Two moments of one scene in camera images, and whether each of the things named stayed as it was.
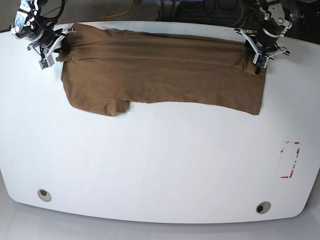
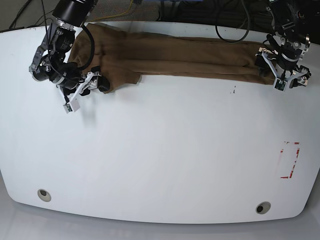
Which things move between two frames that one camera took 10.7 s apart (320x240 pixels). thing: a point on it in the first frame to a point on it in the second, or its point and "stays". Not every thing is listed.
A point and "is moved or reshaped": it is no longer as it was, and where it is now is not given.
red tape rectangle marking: (293, 166) stays
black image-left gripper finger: (66, 44) to (103, 84)
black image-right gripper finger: (249, 51) to (264, 68)
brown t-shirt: (106, 68) is moved or reshaped
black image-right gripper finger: (258, 70) to (300, 81)
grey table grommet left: (44, 195) stays
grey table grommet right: (263, 207) stays
